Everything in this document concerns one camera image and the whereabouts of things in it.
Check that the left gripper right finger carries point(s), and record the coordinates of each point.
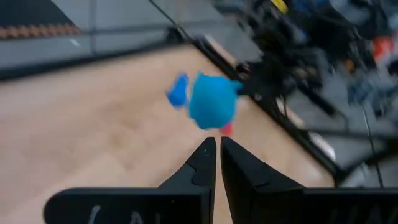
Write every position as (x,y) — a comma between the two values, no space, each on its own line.
(264,199)

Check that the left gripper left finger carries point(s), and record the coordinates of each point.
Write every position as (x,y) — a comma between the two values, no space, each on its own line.
(186,199)

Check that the teal measuring cup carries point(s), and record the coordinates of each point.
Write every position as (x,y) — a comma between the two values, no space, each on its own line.
(213,102)

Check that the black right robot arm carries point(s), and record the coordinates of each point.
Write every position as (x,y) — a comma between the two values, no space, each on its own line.
(335,34)

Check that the small blue measuring cup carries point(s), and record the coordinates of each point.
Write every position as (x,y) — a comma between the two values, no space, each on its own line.
(178,93)

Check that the wide black hazard-striped mat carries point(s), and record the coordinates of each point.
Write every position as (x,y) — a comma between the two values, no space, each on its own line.
(25,12)

